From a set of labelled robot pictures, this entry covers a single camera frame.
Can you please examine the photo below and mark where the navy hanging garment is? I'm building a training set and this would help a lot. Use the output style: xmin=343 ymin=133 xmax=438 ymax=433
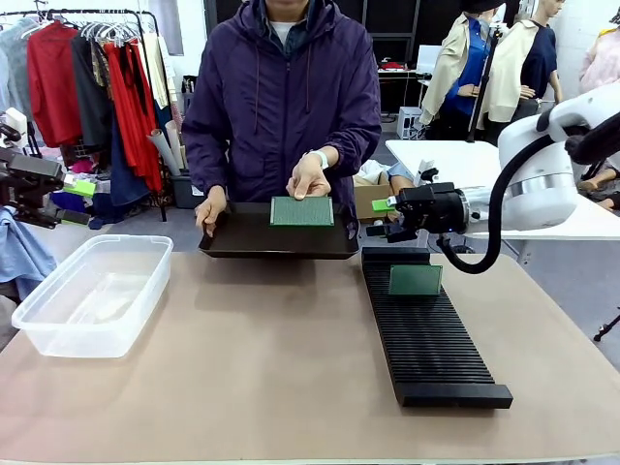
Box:
xmin=108 ymin=113 xmax=152 ymax=208

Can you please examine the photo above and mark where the person torso purple jacket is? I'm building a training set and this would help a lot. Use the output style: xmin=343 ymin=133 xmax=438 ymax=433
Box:
xmin=181 ymin=0 xmax=385 ymax=207

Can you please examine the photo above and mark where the black tripod leg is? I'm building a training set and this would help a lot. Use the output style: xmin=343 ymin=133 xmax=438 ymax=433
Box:
xmin=593 ymin=309 xmax=620 ymax=345

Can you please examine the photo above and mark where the light grey hanging garment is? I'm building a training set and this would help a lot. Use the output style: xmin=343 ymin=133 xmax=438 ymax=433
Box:
xmin=0 ymin=17 xmax=36 ymax=123

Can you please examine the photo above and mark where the grey storage bin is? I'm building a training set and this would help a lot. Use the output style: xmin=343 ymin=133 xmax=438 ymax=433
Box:
xmin=170 ymin=173 xmax=205 ymax=211

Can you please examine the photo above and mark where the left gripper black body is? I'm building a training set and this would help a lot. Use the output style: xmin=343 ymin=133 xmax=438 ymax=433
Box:
xmin=0 ymin=146 xmax=66 ymax=230

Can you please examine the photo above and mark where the person's left hand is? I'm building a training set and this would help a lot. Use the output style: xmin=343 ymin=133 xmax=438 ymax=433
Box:
xmin=286 ymin=153 xmax=332 ymax=202

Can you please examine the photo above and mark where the person's left forearm purple sleeve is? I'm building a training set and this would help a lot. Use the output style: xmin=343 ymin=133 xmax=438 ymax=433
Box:
xmin=317 ymin=127 xmax=385 ymax=171

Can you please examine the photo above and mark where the clear plastic storage box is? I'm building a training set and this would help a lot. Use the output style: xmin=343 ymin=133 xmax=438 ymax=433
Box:
xmin=11 ymin=233 xmax=174 ymax=359

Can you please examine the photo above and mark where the mannequin pink top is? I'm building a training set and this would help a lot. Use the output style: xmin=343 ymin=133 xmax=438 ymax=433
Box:
xmin=577 ymin=25 xmax=620 ymax=96

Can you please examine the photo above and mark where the black chair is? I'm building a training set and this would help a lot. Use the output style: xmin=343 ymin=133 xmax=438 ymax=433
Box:
xmin=503 ymin=98 xmax=556 ymax=128

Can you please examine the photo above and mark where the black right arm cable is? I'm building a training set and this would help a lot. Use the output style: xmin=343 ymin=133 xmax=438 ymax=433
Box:
xmin=437 ymin=108 xmax=620 ymax=276

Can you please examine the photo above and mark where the black plastic tray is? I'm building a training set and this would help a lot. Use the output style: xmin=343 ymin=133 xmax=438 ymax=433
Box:
xmin=198 ymin=200 xmax=361 ymax=261

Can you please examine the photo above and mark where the white plastic crate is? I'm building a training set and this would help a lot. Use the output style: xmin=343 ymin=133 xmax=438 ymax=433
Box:
xmin=396 ymin=106 xmax=429 ymax=142

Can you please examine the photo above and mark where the cream hanging garment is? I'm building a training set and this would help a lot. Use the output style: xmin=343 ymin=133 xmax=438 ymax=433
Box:
xmin=141 ymin=32 xmax=171 ymax=110

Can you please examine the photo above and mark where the light blue shirt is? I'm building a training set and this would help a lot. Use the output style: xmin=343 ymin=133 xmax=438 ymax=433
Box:
xmin=0 ymin=204 xmax=59 ymax=288

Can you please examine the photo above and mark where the person's right forearm purple sleeve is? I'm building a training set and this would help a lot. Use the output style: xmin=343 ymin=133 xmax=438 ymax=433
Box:
xmin=181 ymin=129 xmax=232 ymax=196

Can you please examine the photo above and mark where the mannequin beige jacket blue shirt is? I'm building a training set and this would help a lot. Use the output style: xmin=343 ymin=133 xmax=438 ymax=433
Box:
xmin=419 ymin=0 xmax=497 ymax=129

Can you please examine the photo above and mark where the person's right hand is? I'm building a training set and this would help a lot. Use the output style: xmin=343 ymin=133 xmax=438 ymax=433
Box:
xmin=194 ymin=185 xmax=230 ymax=239

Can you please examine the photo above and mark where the white rectangular panel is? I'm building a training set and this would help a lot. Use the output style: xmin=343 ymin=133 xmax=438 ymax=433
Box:
xmin=416 ymin=44 xmax=444 ymax=75

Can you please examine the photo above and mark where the black metal clothes rack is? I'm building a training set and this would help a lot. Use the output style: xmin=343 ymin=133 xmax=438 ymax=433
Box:
xmin=0 ymin=8 xmax=169 ymax=223

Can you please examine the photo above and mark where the black hanging garment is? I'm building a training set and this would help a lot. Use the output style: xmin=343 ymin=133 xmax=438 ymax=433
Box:
xmin=70 ymin=32 xmax=115 ymax=157

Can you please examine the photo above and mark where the black tripod pole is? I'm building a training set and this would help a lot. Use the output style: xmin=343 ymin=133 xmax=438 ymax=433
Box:
xmin=466 ymin=22 xmax=507 ymax=145

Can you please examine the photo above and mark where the brown cardboard box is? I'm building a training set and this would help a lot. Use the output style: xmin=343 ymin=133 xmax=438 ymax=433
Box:
xmin=353 ymin=170 xmax=395 ymax=226

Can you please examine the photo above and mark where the red hanging jacket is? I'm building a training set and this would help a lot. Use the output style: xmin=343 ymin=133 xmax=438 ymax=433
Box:
xmin=26 ymin=20 xmax=84 ymax=149

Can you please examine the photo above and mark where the green perforated PCB board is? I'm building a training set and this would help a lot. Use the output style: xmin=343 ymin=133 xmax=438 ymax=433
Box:
xmin=268 ymin=195 xmax=336 ymax=229
xmin=387 ymin=263 xmax=444 ymax=297

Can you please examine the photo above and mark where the white wristband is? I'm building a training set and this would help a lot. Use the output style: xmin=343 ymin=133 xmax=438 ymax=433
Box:
xmin=301 ymin=149 xmax=330 ymax=171

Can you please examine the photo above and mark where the brown cardboard roll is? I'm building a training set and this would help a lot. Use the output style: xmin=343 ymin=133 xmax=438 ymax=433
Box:
xmin=388 ymin=170 xmax=419 ymax=193

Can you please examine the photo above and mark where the white paper roll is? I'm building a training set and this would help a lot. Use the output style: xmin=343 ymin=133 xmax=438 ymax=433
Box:
xmin=164 ymin=119 xmax=188 ymax=171

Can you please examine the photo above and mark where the mannequin cream and navy top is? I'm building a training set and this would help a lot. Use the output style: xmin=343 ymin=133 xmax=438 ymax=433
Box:
xmin=486 ymin=0 xmax=565 ymax=125

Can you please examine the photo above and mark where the black slotted PCB rack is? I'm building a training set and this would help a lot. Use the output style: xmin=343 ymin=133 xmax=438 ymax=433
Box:
xmin=361 ymin=246 xmax=514 ymax=410

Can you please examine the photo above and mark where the cream paper roll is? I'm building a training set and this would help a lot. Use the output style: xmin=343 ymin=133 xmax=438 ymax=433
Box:
xmin=146 ymin=127 xmax=182 ymax=177

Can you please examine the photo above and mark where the red hanging dress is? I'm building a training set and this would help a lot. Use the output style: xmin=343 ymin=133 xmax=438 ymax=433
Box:
xmin=103 ymin=41 xmax=165 ymax=194

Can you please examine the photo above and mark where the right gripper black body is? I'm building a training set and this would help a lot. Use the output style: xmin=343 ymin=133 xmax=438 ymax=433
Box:
xmin=397 ymin=181 xmax=471 ymax=235

